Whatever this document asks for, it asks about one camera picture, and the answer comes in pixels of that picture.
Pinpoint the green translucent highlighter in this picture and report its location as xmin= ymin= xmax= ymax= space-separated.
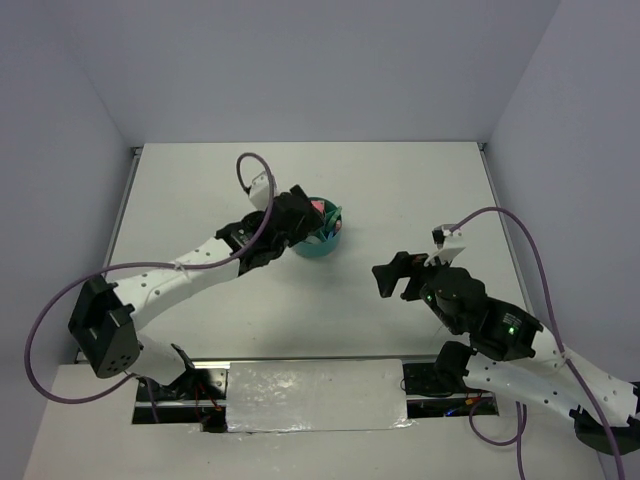
xmin=325 ymin=206 xmax=342 ymax=230

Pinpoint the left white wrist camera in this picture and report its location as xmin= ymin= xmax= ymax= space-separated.
xmin=248 ymin=170 xmax=279 ymax=211

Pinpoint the metal front rail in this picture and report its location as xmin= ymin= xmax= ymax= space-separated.
xmin=135 ymin=358 xmax=492 ymax=416

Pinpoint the teal round desk organizer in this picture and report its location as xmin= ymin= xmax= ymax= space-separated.
xmin=292 ymin=197 xmax=342 ymax=259

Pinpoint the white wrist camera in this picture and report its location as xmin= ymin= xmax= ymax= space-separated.
xmin=423 ymin=224 xmax=466 ymax=267
xmin=248 ymin=170 xmax=279 ymax=211

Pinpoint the silver foil tape sheet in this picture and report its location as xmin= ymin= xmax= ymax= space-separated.
xmin=226 ymin=359 xmax=410 ymax=433

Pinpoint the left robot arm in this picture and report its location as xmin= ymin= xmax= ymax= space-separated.
xmin=68 ymin=186 xmax=323 ymax=399

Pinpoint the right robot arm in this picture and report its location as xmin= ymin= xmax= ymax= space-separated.
xmin=372 ymin=252 xmax=639 ymax=455

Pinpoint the pink capped crayon tube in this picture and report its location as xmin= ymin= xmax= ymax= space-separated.
xmin=311 ymin=200 xmax=325 ymax=213

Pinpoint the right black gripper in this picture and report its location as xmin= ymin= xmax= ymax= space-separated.
xmin=370 ymin=247 xmax=462 ymax=333

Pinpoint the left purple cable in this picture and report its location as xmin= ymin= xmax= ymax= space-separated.
xmin=24 ymin=152 xmax=277 ymax=404

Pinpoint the purple cable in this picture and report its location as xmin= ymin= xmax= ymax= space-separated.
xmin=447 ymin=207 xmax=626 ymax=480
xmin=24 ymin=152 xmax=277 ymax=404

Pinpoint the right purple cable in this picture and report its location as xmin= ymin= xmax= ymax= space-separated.
xmin=447 ymin=207 xmax=626 ymax=480

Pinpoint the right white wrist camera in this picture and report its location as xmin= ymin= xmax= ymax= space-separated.
xmin=423 ymin=224 xmax=466 ymax=267

